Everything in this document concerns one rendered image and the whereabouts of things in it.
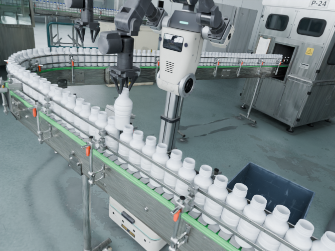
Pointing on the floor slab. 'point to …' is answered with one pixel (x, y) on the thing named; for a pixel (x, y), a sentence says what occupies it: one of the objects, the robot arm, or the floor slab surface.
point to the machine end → (297, 62)
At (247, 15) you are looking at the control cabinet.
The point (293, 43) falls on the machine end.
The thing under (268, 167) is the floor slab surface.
